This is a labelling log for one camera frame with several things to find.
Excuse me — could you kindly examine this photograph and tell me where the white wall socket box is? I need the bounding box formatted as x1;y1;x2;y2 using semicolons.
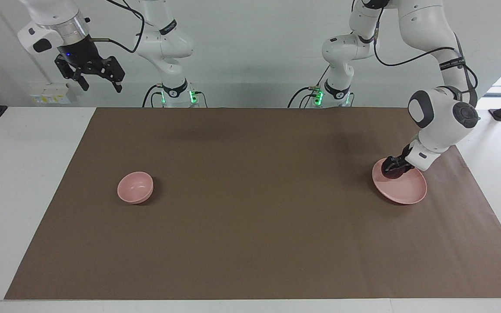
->
30;83;70;105

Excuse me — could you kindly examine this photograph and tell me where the pink plate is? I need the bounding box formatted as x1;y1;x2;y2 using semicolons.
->
372;157;428;205

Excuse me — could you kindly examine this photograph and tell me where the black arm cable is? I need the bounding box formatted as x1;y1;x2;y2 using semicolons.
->
88;0;146;53
372;17;479;109

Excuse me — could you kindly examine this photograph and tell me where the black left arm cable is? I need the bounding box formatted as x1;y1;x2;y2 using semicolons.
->
372;17;479;109

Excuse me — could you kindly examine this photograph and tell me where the pink bowl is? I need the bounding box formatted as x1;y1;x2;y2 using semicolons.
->
117;171;154;204

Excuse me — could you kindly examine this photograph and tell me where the brown paper table mat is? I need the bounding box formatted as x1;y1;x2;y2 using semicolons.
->
4;107;501;300

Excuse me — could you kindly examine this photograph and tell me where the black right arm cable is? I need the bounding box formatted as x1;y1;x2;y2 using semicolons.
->
88;0;146;53

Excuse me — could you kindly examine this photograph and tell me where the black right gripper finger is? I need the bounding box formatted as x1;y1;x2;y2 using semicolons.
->
54;55;90;92
101;55;126;93

